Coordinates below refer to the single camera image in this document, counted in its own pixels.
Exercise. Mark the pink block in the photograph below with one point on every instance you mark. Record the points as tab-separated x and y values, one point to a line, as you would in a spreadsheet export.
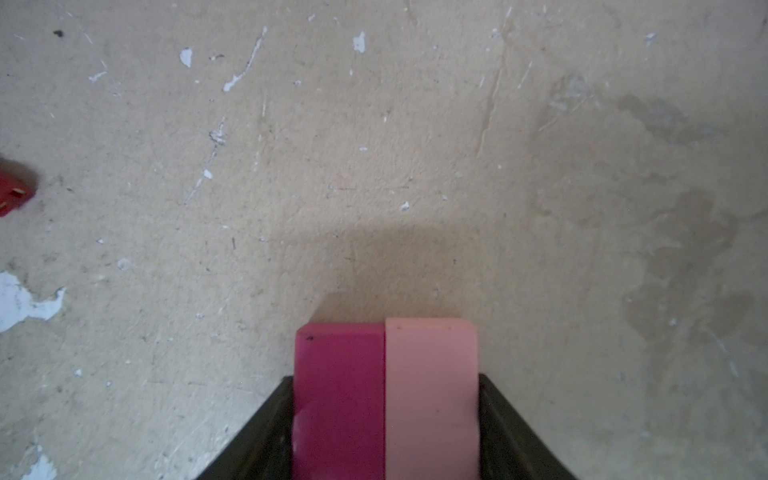
431	408

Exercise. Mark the yellow tape measure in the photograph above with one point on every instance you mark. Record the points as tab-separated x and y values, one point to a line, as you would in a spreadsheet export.
13	194

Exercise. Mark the magenta block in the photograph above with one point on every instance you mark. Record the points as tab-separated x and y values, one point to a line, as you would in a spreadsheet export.
339	392

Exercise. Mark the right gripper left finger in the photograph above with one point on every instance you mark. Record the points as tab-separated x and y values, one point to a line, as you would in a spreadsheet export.
262	449

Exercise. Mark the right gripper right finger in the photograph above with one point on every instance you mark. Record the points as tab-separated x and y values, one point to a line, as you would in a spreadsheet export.
509	447

